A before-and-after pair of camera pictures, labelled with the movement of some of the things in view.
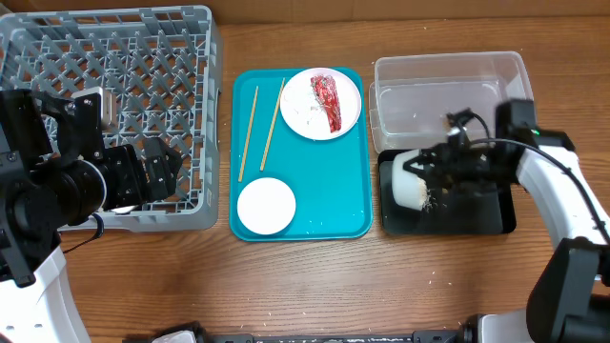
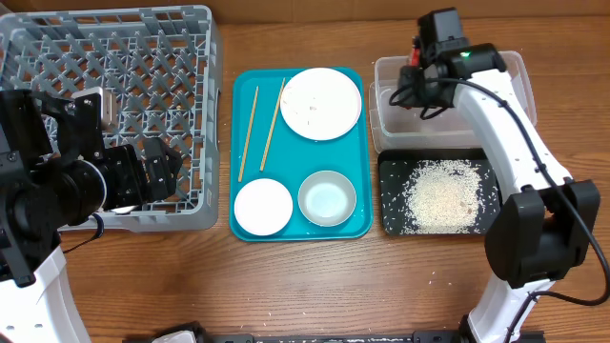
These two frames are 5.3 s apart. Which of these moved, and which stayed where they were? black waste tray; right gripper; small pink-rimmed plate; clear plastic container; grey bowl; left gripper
Moved: grey bowl; right gripper
Stayed: small pink-rimmed plate; black waste tray; clear plastic container; left gripper
